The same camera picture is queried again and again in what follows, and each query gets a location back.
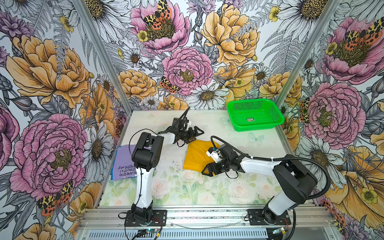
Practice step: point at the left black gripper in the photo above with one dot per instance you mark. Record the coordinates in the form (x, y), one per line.
(192, 135)

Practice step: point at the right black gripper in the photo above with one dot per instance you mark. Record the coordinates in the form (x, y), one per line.
(210, 170)

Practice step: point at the yellow t-shirt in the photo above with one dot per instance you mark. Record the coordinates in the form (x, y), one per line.
(197, 158)

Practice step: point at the green plastic basket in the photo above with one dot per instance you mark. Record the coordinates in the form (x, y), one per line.
(254, 114)

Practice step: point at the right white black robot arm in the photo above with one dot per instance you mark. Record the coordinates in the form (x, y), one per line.
(296, 181)

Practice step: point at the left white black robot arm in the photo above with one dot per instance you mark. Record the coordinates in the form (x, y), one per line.
(146, 156)

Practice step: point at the folded purple t-shirt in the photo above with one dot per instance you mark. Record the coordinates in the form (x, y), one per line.
(123, 167)

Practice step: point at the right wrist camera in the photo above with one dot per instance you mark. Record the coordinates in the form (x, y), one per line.
(214, 154)

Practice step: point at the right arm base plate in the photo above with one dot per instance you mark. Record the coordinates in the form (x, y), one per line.
(261, 217)

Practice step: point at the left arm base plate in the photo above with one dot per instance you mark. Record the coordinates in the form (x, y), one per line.
(154, 218)

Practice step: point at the left aluminium corner post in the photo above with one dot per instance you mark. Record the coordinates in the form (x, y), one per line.
(94, 35)

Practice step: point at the aluminium corner post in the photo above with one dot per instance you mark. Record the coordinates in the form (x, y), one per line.
(94, 35)
(324, 20)

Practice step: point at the aluminium front rail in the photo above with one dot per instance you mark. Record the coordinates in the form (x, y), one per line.
(197, 217)

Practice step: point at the right aluminium corner post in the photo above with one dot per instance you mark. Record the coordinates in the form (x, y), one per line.
(324, 20)

